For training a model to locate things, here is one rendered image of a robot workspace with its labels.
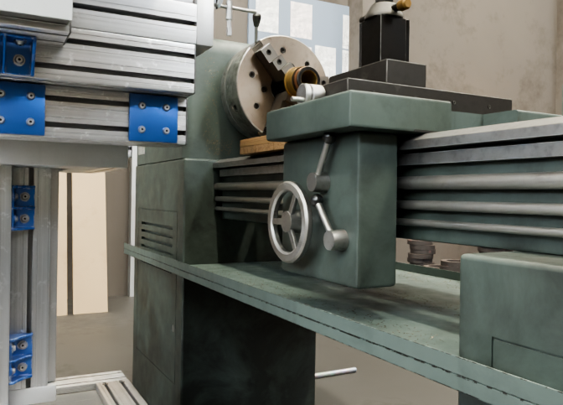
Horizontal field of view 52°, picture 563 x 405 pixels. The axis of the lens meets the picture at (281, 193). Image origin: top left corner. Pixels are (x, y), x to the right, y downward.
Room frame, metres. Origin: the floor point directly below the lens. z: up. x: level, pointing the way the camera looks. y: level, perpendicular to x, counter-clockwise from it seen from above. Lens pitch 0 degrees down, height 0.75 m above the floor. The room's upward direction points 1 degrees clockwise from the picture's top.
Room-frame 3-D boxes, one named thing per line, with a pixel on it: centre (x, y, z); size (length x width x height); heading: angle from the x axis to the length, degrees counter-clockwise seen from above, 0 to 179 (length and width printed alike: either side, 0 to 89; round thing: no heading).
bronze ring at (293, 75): (1.65, -0.05, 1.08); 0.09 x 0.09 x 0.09; 28
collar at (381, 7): (1.19, -0.21, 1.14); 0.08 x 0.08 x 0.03
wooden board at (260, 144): (1.53, -0.11, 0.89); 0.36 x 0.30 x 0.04; 118
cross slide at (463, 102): (1.22, -0.26, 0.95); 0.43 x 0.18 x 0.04; 118
